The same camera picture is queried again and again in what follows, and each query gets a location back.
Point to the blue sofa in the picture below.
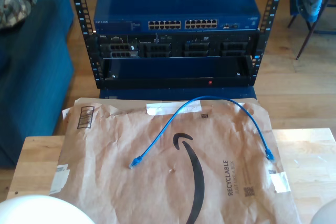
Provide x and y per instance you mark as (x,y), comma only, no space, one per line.
(34,77)

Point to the brown paper mailer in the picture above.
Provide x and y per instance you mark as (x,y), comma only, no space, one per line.
(131,182)

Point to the white shipping label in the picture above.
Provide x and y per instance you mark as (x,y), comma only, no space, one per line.
(59,179)

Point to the chair with woven seat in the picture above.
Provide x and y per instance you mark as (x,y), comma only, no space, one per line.
(302,48)

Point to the black rack frame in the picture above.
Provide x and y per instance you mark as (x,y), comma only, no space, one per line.
(81,11)

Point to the long white tape strip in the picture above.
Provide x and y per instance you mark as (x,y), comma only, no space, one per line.
(173,107)

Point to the short white tape piece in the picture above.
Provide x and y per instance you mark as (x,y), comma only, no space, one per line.
(279,182)

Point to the black rack server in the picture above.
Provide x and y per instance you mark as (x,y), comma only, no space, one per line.
(178,48)

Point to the camouflage cloth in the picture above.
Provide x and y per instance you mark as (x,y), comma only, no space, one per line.
(15,6)

